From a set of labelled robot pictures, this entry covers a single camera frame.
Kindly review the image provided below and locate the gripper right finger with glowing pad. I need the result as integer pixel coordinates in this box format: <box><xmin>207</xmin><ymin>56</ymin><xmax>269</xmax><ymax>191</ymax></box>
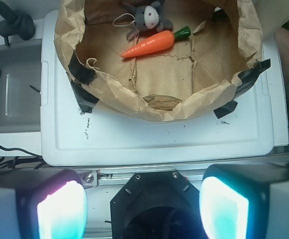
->
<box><xmin>199</xmin><ymin>163</ymin><xmax>289</xmax><ymax>239</ymax></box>

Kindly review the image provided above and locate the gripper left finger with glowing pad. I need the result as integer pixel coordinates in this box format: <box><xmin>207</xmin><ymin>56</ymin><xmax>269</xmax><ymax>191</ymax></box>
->
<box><xmin>0</xmin><ymin>169</ymin><xmax>88</xmax><ymax>239</ymax></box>

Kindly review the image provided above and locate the grey toy sink basin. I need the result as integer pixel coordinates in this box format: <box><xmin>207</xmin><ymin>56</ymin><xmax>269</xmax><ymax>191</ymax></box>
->
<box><xmin>0</xmin><ymin>39</ymin><xmax>42</xmax><ymax>133</ymax></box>

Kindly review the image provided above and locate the crumpled brown paper bag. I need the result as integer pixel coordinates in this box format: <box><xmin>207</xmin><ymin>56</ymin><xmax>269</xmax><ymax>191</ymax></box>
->
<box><xmin>54</xmin><ymin>0</ymin><xmax>270</xmax><ymax>122</ymax></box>

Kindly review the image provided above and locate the black toy faucet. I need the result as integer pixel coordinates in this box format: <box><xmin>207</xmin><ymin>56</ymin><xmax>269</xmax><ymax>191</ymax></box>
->
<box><xmin>0</xmin><ymin>0</ymin><xmax>36</xmax><ymax>47</ymax></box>

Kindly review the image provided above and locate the orange plastic toy carrot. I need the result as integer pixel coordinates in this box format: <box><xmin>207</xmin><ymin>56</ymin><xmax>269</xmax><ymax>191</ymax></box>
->
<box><xmin>120</xmin><ymin>26</ymin><xmax>191</xmax><ymax>58</ymax></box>

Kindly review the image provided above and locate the grey plush bunny toy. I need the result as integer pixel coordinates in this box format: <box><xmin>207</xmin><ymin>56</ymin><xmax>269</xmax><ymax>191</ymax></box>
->
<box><xmin>112</xmin><ymin>0</ymin><xmax>173</xmax><ymax>41</ymax></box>

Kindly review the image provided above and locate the black thin cable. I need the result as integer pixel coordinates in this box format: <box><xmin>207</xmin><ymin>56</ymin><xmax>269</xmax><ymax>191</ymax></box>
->
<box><xmin>0</xmin><ymin>135</ymin><xmax>43</xmax><ymax>158</ymax></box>

